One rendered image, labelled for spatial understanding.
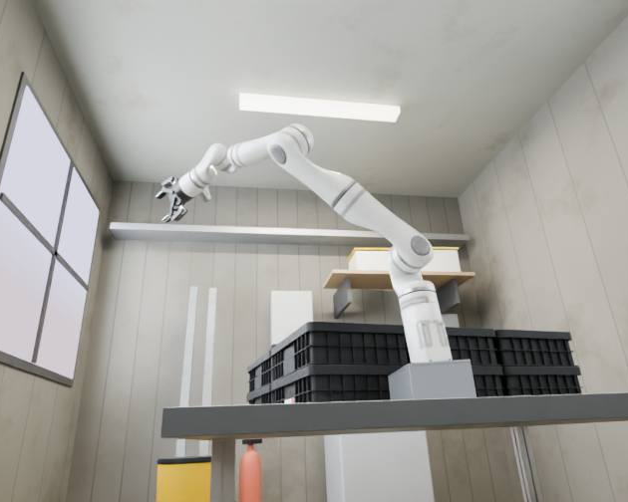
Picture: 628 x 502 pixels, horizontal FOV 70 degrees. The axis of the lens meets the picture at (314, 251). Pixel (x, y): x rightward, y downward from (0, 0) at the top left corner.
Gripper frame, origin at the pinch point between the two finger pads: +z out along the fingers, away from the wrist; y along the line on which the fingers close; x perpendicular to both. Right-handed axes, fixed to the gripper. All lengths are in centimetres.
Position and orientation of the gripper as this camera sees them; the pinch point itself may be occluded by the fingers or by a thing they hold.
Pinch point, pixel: (161, 208)
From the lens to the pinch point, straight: 163.9
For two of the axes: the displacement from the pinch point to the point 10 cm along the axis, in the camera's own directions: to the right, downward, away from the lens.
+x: 5.4, 0.8, 8.4
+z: -7.7, 4.5, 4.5
